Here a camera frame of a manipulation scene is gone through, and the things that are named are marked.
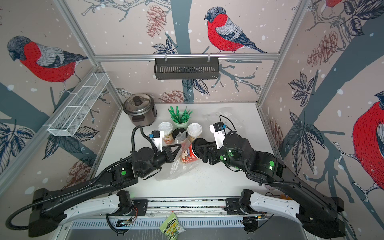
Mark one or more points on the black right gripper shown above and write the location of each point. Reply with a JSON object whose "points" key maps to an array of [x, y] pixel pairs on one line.
{"points": [[209, 147]]}

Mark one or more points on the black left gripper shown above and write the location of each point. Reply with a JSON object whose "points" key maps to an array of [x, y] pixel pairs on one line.
{"points": [[168, 153]]}

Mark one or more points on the clear plastic carrier bag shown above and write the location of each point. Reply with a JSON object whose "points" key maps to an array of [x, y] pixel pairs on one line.
{"points": [[177, 168]]}

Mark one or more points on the black lid red cup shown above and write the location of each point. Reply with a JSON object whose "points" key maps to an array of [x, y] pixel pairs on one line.
{"points": [[180, 134], [192, 153]]}

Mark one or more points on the white lid cup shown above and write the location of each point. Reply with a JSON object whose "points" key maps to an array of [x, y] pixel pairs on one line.
{"points": [[167, 128], [194, 131]]}

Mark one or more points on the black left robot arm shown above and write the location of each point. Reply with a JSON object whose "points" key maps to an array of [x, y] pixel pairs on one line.
{"points": [[104, 194]]}

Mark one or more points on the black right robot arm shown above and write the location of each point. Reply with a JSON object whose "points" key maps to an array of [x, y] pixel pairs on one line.
{"points": [[318, 214]]}

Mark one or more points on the green straw holder cup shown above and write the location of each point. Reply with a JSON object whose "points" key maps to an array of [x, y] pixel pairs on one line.
{"points": [[183, 124]]}

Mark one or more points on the green straws bundle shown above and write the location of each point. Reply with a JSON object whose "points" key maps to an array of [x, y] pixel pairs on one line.
{"points": [[180, 115]]}

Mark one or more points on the spare clear plastic bag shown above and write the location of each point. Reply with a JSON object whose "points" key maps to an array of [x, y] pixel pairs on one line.
{"points": [[229, 118]]}

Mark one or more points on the silver rice cooker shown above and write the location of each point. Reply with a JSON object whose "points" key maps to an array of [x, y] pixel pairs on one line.
{"points": [[141, 109]]}

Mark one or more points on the green snack packet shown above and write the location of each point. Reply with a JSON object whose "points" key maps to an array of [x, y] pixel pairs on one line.
{"points": [[171, 227]]}

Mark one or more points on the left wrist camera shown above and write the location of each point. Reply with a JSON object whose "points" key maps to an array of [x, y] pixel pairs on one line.
{"points": [[157, 138]]}

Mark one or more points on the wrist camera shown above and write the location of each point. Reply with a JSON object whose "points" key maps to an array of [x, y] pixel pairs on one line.
{"points": [[218, 130], [157, 138]]}

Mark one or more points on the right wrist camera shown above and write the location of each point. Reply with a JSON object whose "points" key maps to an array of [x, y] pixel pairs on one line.
{"points": [[218, 130]]}

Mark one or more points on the black hanging wire basket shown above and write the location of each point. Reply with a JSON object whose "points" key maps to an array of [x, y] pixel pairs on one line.
{"points": [[187, 68]]}

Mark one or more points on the white wire mesh shelf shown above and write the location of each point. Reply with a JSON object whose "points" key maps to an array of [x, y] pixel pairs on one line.
{"points": [[74, 113]]}

